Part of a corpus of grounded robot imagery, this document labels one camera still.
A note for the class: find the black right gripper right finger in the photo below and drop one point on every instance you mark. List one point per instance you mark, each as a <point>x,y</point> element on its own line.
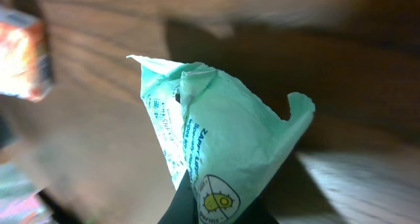
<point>256,213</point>

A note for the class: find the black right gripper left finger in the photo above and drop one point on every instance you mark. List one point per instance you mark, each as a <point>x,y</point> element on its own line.
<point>183,207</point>

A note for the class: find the teal snack packet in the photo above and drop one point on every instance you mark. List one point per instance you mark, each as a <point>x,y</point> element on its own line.
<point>209,123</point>

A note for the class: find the orange tissue pack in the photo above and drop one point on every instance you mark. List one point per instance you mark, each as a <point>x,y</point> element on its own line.
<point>26,70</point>

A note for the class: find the round clear packaged item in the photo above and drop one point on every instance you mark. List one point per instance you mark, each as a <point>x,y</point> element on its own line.
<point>20,203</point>

